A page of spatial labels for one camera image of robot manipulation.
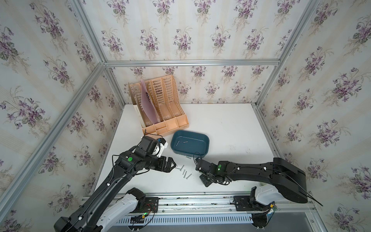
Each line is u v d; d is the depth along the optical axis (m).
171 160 0.64
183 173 0.84
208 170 0.63
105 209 0.41
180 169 0.86
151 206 0.73
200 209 0.73
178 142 0.96
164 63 0.96
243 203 0.74
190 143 0.97
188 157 0.90
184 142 0.97
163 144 0.66
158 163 0.62
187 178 0.82
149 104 0.86
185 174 0.84
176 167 0.68
